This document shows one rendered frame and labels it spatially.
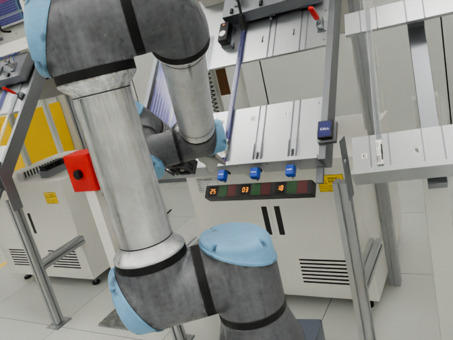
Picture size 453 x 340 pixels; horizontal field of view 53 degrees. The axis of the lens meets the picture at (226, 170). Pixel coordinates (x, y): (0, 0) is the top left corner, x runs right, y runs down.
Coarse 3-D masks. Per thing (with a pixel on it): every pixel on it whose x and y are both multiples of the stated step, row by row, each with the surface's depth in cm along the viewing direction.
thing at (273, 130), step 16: (224, 112) 145; (240, 112) 142; (256, 112) 139; (272, 112) 136; (288, 112) 133; (304, 112) 130; (320, 112) 127; (224, 128) 143; (240, 128) 139; (256, 128) 136; (272, 128) 133; (288, 128) 131; (304, 128) 128; (240, 144) 137; (256, 144) 134; (272, 144) 131; (288, 144) 128; (304, 144) 126; (240, 160) 135
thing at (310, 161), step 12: (300, 156) 123; (312, 156) 121; (204, 168) 139; (216, 168) 137; (228, 168) 136; (240, 168) 134; (264, 168) 132; (276, 168) 131; (300, 168) 128; (312, 168) 127
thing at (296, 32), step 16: (208, 16) 167; (272, 16) 151; (288, 16) 148; (304, 16) 144; (320, 16) 141; (240, 32) 156; (256, 32) 152; (272, 32) 148; (288, 32) 145; (304, 32) 141; (320, 32) 138; (256, 48) 149; (272, 48) 146; (288, 48) 142; (304, 48) 139; (224, 64) 154
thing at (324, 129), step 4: (320, 124) 120; (324, 124) 120; (328, 124) 119; (320, 128) 120; (324, 128) 119; (328, 128) 119; (320, 132) 120; (324, 132) 119; (328, 132) 118; (320, 136) 119
